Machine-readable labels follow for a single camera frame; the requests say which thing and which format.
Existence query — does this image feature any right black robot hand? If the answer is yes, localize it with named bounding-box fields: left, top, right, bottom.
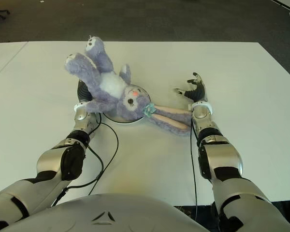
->
left=175, top=72, right=208, bottom=103

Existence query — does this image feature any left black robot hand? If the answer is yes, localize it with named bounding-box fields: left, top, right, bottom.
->
left=76, top=80, right=94, bottom=105

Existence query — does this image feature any purple plush bunny doll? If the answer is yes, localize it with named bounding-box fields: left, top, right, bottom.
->
left=64, top=36, right=193, bottom=137

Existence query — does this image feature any white plate with black rim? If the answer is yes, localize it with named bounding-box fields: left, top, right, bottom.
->
left=103, top=84, right=152, bottom=124

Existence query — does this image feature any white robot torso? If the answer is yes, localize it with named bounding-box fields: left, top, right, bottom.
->
left=0, top=192, right=230, bottom=232

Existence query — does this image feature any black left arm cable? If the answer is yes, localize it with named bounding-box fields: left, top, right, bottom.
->
left=50, top=113, right=119, bottom=206

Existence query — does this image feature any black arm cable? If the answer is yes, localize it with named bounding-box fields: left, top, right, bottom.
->
left=50, top=113, right=119, bottom=206
left=189, top=120, right=199, bottom=215

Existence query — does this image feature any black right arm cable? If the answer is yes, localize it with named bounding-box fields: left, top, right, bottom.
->
left=189, top=120, right=199, bottom=215

